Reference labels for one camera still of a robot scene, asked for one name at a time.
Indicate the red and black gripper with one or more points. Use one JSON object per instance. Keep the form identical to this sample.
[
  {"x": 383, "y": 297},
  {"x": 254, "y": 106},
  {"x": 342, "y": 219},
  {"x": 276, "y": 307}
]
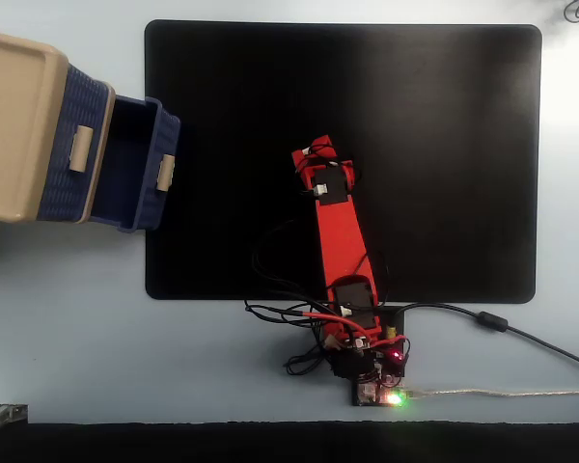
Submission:
[{"x": 318, "y": 156}]

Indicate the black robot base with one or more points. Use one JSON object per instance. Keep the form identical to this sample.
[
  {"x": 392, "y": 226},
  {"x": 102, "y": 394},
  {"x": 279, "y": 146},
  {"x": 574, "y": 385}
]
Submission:
[{"x": 395, "y": 323}]

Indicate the red robot arm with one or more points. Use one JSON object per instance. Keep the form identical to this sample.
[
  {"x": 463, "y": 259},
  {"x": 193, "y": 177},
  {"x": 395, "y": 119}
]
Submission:
[{"x": 340, "y": 231}]

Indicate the beige drawer cabinet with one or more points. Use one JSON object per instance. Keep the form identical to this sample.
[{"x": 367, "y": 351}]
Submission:
[{"x": 14, "y": 130}]

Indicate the black table mat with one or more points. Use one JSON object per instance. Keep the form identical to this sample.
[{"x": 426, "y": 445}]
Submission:
[{"x": 439, "y": 144}]

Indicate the pink controller board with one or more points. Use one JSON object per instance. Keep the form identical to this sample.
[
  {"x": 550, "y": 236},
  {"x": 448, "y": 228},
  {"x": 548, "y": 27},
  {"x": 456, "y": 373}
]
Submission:
[{"x": 371, "y": 393}]

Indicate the black backdrop curtain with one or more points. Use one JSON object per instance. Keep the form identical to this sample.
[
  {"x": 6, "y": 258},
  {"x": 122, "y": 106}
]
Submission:
[{"x": 222, "y": 443}]

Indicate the aluminium frame post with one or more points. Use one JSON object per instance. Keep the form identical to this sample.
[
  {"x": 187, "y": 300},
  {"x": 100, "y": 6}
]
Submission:
[{"x": 2, "y": 417}]

